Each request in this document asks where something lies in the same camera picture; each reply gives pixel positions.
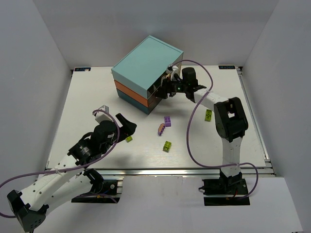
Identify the purple curved patterned lego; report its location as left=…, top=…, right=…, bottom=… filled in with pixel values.
left=157, top=123, right=166, bottom=136

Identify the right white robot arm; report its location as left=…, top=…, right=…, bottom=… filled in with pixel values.
left=155, top=66, right=248, bottom=179

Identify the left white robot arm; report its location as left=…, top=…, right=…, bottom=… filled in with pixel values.
left=7, top=110, right=137, bottom=233

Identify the lime 2x2 lego left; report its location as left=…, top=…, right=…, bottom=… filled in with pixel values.
left=125, top=136, right=133, bottom=142

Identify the purple 2x3 lego brick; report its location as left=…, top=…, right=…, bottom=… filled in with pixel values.
left=164, top=116, right=172, bottom=127

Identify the teal orange drawer cabinet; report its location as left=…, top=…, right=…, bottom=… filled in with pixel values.
left=111, top=35, right=184, bottom=115

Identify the lime 2x3 lego right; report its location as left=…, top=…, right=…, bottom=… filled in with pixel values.
left=205, top=109, right=212, bottom=122

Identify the lime patterned lego centre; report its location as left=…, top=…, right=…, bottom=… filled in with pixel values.
left=163, top=141, right=172, bottom=152

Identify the right blue label sticker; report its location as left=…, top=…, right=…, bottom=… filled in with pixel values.
left=218, top=65, right=236, bottom=69

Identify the blue label sticker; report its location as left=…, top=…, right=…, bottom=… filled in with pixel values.
left=218, top=65, right=236, bottom=69
left=74, top=67, right=91, bottom=72

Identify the left blue label sticker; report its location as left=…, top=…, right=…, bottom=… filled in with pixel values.
left=74, top=67, right=91, bottom=72

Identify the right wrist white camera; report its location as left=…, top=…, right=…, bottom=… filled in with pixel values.
left=166, top=65, right=179, bottom=80

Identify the wrist white camera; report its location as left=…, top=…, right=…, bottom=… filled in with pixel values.
left=92, top=105, right=112, bottom=124
left=166, top=65, right=179, bottom=80

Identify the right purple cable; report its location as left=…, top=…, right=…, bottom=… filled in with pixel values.
left=169, top=60, right=259, bottom=200

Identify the purple cable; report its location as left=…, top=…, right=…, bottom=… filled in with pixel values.
left=169, top=60, right=259, bottom=200
left=0, top=109, right=121, bottom=218

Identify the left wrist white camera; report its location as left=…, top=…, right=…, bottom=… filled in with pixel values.
left=92, top=105, right=112, bottom=124

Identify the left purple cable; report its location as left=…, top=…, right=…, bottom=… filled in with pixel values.
left=0, top=109, right=121, bottom=218

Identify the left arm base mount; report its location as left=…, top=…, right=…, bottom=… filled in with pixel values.
left=71, top=169, right=123, bottom=204

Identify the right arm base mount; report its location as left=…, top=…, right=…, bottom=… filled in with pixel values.
left=198, top=172, right=250, bottom=206

